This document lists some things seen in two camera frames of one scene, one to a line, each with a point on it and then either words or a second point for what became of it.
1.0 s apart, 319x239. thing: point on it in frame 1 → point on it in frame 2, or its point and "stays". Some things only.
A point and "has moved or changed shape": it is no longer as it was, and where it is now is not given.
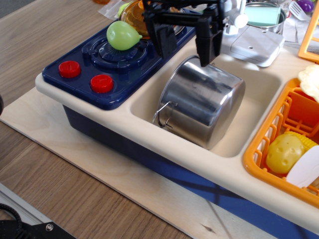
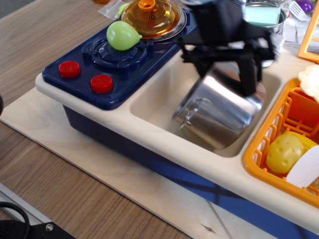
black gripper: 161,15 → 223,27
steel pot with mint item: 268,15 stays
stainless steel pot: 196,103 has moved or changed shape
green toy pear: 122,36 stays
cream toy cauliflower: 309,81 stays
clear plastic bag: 111,10 stays
